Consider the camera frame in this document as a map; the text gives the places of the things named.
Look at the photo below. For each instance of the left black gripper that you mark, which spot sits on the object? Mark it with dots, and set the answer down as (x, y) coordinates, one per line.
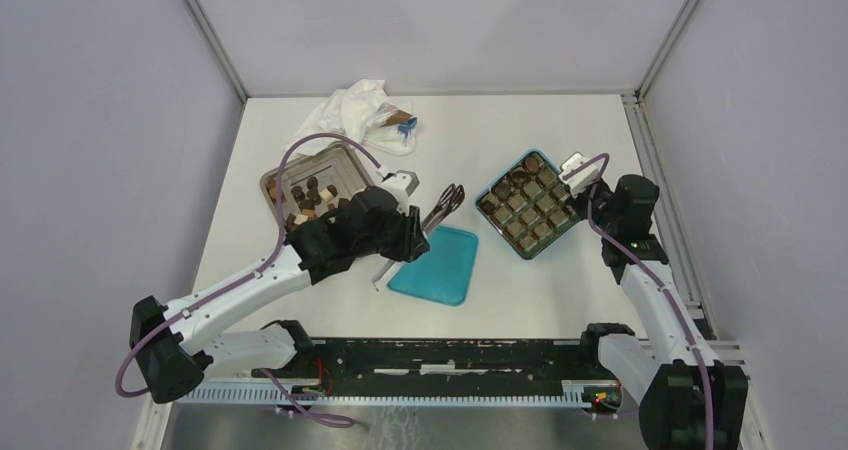
(413, 241)

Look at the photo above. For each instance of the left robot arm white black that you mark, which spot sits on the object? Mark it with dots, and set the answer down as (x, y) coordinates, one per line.
(175, 345)

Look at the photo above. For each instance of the teal box lid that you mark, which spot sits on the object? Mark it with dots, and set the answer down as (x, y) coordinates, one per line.
(443, 274)

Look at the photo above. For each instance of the teal chocolate box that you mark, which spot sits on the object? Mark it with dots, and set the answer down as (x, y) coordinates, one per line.
(527, 205)

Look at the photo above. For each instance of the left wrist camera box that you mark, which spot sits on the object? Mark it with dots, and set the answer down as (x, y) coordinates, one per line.
(400, 185)

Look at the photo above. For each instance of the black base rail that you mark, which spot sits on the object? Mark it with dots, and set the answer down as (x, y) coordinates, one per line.
(421, 368)

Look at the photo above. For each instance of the stainless steel tray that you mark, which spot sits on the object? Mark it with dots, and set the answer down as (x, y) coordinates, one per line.
(312, 186)

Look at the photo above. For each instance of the brown blue wrapper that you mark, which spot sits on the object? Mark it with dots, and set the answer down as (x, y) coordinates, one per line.
(390, 115)

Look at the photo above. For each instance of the white crumpled cloth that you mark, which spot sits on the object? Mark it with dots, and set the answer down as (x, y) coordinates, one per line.
(352, 112)

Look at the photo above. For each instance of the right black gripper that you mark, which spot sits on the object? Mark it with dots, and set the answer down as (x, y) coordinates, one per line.
(601, 184)

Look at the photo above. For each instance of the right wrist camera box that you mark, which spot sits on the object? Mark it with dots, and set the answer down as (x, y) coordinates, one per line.
(576, 174)

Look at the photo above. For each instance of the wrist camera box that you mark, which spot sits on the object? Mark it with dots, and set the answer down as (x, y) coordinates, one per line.
(576, 174)
(400, 185)

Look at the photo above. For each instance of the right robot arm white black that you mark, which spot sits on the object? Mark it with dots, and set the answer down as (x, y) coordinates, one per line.
(687, 396)

